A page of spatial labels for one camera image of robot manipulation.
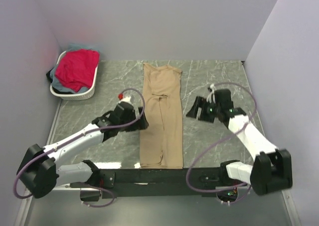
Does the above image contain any beige t shirt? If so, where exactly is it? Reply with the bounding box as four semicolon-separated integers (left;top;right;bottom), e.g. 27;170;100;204
140;63;183;169

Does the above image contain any grey blue t shirt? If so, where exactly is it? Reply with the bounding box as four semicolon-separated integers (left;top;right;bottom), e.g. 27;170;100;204
50;43;100;94

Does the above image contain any white perforated laundry basket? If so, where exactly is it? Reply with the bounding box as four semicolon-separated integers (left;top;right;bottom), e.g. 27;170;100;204
50;51;98;101

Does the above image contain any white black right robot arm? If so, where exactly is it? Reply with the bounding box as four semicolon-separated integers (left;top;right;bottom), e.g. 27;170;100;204
187;89;293;196

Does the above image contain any red t shirt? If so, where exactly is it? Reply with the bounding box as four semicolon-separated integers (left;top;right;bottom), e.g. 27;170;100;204
54;49;100;92

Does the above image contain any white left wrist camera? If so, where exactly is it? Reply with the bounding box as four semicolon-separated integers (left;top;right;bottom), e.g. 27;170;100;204
118;93;134;105

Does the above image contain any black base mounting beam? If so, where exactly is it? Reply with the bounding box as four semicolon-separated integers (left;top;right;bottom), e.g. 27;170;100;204
69;160;250;202

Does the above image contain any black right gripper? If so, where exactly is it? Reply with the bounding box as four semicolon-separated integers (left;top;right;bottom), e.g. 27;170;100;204
185;96;221;124

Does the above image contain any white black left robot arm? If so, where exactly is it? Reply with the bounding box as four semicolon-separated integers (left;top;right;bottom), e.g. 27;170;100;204
16;101;149;199

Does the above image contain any black garment in basket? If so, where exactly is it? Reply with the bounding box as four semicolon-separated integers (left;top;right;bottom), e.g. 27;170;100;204
46;68;72;95

